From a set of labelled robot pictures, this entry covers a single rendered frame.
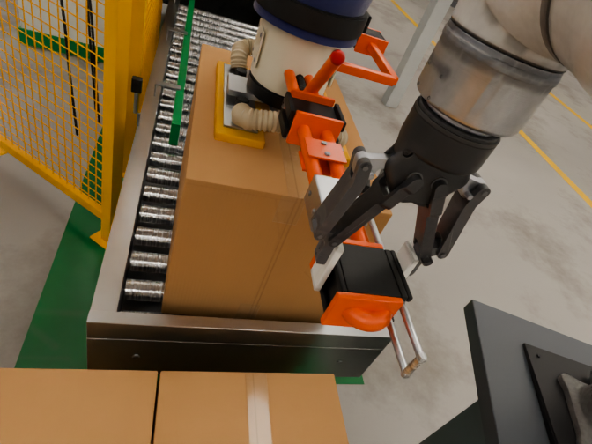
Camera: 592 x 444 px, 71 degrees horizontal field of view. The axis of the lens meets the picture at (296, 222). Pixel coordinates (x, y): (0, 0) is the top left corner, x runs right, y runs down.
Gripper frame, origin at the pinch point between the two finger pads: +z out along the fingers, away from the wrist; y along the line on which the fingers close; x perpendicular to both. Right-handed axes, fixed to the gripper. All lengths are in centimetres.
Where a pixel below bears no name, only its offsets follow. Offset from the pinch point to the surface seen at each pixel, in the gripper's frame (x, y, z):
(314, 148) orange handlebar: -22.1, 2.7, -1.0
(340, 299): 5.7, 4.3, -1.8
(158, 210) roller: -62, 25, 53
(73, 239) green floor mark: -96, 57, 108
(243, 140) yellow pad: -41.4, 10.0, 12.1
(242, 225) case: -28.0, 8.0, 22.0
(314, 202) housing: -11.2, 3.7, 0.3
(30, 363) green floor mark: -42, 56, 108
